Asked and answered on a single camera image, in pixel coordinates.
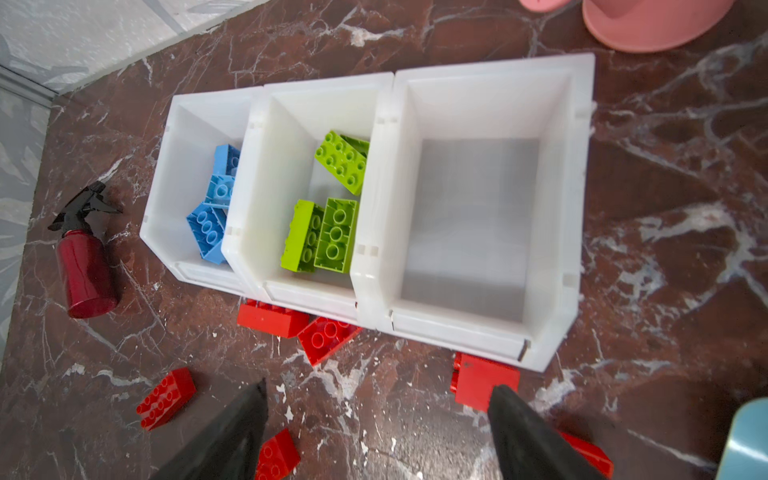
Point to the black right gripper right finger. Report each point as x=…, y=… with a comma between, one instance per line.
x=527, y=447

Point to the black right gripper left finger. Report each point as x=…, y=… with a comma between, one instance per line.
x=228, y=447

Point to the small red lego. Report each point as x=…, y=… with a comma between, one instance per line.
x=474, y=379

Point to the green lego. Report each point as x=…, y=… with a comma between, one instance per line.
x=345, y=158
x=302, y=241
x=337, y=235

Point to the blue lego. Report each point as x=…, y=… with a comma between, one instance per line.
x=226, y=160
x=219, y=191
x=208, y=227

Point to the light blue trowel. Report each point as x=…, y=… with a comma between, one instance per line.
x=745, y=453

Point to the white three-compartment bin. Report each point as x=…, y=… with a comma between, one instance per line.
x=469, y=229

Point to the pink watering can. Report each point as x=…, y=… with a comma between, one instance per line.
x=649, y=26

